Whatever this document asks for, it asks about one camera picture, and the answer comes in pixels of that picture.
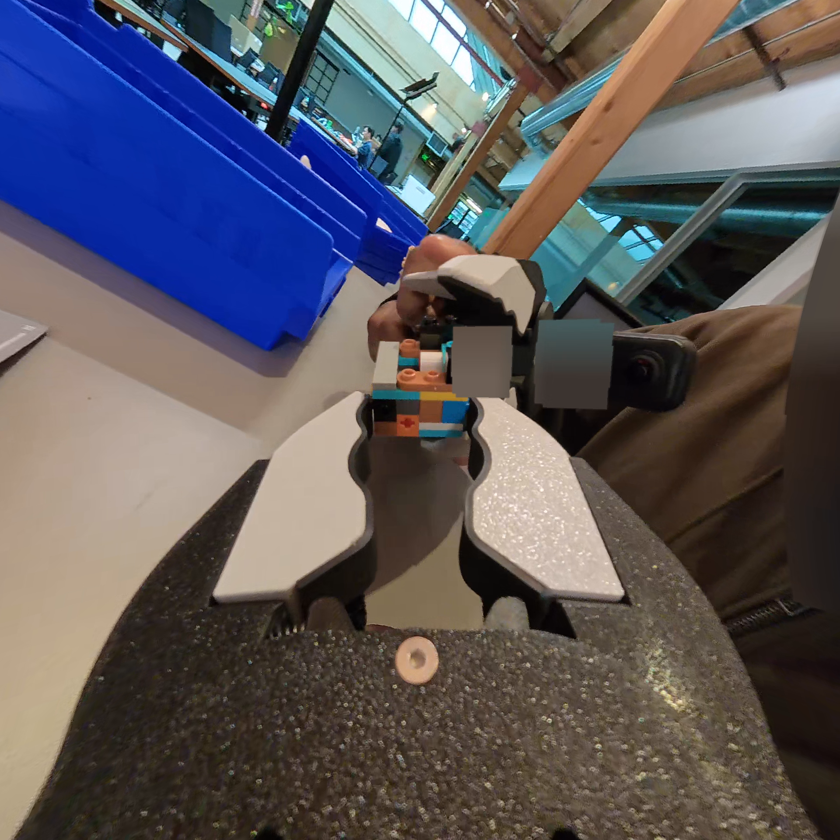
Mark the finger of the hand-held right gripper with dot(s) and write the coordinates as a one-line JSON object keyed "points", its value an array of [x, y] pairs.
{"points": [[512, 282]]}

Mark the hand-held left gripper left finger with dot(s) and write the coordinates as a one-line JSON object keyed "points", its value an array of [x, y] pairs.
{"points": [[302, 512]]}

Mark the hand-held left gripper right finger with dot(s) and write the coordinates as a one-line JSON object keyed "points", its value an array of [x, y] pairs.
{"points": [[538, 512]]}

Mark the multicoloured toy brick model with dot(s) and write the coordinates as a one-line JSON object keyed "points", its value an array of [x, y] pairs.
{"points": [[430, 410]]}

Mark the blue plastic bin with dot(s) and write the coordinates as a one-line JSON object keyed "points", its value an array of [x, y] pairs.
{"points": [[164, 197], [371, 210]]}

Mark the person's right forearm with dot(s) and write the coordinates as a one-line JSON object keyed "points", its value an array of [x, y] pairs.
{"points": [[689, 459]]}

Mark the grey desk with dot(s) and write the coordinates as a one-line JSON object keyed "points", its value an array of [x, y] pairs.
{"points": [[131, 426]]}

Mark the person's right hand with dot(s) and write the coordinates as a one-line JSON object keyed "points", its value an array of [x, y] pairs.
{"points": [[394, 315]]}

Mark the glass balustrade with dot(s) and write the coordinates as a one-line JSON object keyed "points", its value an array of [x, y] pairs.
{"points": [[689, 223]]}

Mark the wooden column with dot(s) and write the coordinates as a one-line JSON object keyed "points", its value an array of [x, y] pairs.
{"points": [[610, 124]]}

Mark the black light stand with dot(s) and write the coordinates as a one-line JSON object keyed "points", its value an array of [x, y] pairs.
{"points": [[420, 88]]}

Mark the black vertical pole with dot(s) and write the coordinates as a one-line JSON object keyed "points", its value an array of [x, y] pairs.
{"points": [[298, 65]]}

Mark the person's brown jacket torso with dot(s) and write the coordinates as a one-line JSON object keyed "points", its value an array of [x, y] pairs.
{"points": [[787, 689]]}

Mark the grey instruction booklet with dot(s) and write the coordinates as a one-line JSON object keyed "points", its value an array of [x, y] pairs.
{"points": [[16, 334]]}

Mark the wooden post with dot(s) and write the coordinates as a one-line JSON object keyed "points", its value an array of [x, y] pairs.
{"points": [[482, 151]]}

